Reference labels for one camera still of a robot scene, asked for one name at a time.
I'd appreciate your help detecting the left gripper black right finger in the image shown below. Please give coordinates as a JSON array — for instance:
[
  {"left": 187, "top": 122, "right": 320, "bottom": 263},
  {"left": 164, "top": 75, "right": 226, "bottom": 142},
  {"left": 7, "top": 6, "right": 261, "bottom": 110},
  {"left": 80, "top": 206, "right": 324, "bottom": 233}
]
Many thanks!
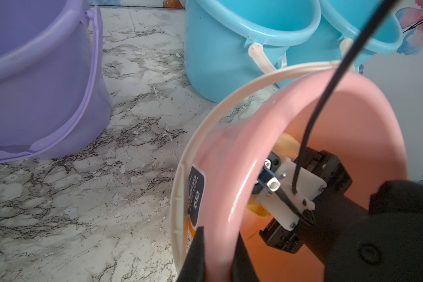
[{"left": 231, "top": 239, "right": 259, "bottom": 282}]

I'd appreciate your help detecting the teal plastic bucket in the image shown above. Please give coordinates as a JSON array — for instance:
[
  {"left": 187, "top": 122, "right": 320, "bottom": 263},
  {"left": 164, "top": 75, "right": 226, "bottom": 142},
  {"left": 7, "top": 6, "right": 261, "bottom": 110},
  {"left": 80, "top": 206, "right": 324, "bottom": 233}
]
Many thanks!
[
  {"left": 278, "top": 0, "right": 404, "bottom": 87},
  {"left": 184, "top": 1, "right": 321, "bottom": 103}
]

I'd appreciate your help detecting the pink plastic bucket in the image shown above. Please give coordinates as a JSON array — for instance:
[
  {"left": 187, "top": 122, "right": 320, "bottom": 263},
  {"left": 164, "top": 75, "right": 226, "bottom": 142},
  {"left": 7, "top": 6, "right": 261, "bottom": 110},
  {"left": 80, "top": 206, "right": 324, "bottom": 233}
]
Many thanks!
[{"left": 170, "top": 61, "right": 407, "bottom": 282}]

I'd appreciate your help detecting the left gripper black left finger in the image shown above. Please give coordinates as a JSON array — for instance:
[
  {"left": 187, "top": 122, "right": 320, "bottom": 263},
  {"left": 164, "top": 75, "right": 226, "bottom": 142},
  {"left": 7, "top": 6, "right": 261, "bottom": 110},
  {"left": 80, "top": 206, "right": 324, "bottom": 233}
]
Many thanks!
[{"left": 177, "top": 226, "right": 205, "bottom": 282}]

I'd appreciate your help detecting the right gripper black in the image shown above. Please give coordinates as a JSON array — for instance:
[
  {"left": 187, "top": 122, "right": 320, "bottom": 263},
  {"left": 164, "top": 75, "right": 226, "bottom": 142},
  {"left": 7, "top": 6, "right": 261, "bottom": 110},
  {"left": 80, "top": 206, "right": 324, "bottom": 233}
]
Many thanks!
[{"left": 260, "top": 148, "right": 423, "bottom": 282}]

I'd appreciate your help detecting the purple plastic bucket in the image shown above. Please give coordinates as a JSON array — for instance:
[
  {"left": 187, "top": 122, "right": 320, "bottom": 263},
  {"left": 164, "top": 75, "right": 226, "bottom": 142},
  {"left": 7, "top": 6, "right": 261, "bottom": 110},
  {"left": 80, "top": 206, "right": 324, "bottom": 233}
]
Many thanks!
[{"left": 0, "top": 1, "right": 112, "bottom": 163}]

